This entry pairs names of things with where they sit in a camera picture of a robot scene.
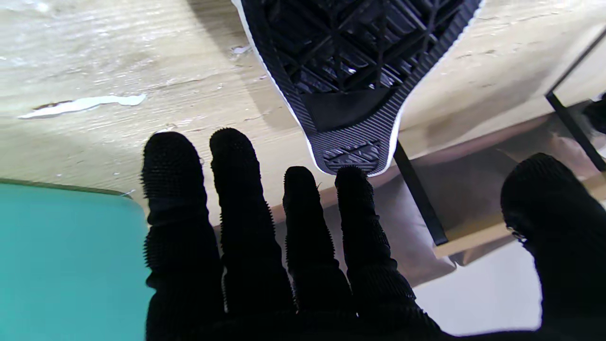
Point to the white paper scrap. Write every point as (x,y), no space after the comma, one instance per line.
(240,49)
(80,105)

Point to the yellow canvas sneaker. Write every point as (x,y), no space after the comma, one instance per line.
(355,71)

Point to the green plastic basin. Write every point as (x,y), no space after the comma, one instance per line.
(71,265)

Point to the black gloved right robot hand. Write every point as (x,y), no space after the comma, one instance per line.
(303,284)

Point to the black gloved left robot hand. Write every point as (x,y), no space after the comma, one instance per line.
(597,113)

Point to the brown leather sofa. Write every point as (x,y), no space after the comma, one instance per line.
(473,189)

